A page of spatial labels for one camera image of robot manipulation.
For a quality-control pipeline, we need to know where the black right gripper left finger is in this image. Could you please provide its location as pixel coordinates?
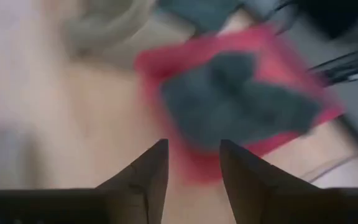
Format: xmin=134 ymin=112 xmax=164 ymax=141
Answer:
xmin=95 ymin=138 xmax=170 ymax=224

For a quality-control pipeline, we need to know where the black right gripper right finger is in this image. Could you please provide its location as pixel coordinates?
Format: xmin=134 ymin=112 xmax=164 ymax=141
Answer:
xmin=219 ymin=139 xmax=323 ymax=224

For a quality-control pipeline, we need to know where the dark green cloth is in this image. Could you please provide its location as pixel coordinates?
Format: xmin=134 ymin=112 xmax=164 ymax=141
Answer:
xmin=160 ymin=51 xmax=321 ymax=150

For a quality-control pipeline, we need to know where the beige hat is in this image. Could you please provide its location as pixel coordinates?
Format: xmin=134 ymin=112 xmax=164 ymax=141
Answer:
xmin=65 ymin=0 xmax=157 ymax=60

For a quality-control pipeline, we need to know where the red plastic bin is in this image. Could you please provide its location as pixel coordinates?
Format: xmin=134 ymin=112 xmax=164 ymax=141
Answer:
xmin=134 ymin=24 xmax=345 ymax=184

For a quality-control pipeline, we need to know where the thin grey cable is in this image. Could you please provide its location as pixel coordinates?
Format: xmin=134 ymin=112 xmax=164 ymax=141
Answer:
xmin=303 ymin=146 xmax=358 ymax=184

